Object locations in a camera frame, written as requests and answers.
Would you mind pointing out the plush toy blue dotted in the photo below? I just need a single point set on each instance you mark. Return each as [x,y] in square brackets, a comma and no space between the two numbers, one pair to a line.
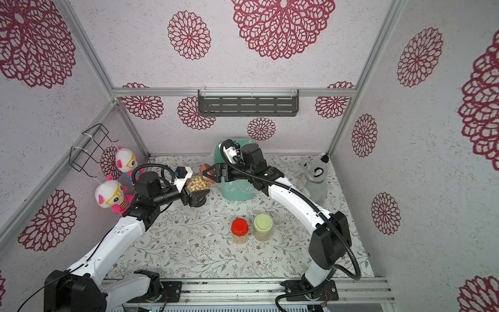
[126,161]

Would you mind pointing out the green trash bin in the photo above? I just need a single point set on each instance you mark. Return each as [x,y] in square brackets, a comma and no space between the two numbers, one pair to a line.
[238,190]

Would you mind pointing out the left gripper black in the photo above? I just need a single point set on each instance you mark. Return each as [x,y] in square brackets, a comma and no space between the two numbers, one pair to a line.
[192,199]

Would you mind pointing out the green lid peanut jar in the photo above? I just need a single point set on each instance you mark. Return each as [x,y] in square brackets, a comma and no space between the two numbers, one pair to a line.
[263,225]

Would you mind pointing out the dark grey wall shelf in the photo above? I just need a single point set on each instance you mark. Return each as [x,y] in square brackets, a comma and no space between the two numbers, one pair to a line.
[248,104]

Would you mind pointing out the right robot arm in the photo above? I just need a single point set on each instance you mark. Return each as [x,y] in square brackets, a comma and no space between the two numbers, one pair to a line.
[330,246]

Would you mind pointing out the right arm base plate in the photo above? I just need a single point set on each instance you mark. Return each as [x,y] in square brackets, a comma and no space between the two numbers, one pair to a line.
[300,290]

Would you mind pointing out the black wire wall rack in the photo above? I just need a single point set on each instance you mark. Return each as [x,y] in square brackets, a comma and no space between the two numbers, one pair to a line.
[98,151]

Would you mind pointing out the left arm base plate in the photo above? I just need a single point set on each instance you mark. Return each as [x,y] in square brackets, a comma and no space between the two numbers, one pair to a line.
[166,291]

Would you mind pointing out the glass peanut jar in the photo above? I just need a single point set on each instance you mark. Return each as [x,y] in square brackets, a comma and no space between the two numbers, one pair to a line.
[198,183]

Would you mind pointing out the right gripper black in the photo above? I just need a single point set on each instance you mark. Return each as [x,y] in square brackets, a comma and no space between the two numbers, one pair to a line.
[224,171]

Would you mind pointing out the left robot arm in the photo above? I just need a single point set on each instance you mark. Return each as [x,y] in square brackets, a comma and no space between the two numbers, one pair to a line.
[80,288]

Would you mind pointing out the plush toy red striped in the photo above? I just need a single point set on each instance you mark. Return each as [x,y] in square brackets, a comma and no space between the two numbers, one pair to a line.
[112,194]

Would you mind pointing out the grey husky plush toy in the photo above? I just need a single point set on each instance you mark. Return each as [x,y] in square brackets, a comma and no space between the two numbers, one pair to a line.
[314,182]

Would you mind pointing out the brown jar lid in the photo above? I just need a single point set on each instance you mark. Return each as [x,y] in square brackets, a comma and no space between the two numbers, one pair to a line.
[208,174]

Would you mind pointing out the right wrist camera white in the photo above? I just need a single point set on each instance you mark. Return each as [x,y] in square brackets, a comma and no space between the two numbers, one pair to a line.
[231,151]

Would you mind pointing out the red lid peanut jar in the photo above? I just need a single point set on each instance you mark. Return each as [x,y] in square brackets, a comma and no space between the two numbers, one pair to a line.
[240,229]

